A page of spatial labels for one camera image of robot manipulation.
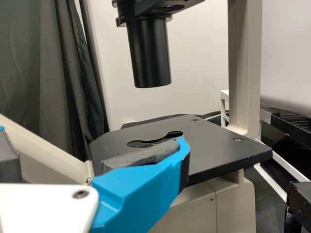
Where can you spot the white frame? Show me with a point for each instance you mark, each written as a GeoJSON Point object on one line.
{"type": "Point", "coordinates": [224, 97]}

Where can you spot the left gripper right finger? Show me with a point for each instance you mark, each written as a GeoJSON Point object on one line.
{"type": "Point", "coordinates": [141, 189]}

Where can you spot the black platform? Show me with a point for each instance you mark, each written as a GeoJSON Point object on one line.
{"type": "Point", "coordinates": [296, 128]}

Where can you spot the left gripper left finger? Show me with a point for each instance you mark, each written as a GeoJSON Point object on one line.
{"type": "Point", "coordinates": [8, 167]}

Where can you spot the cream microscope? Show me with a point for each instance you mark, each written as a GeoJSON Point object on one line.
{"type": "Point", "coordinates": [243, 72]}

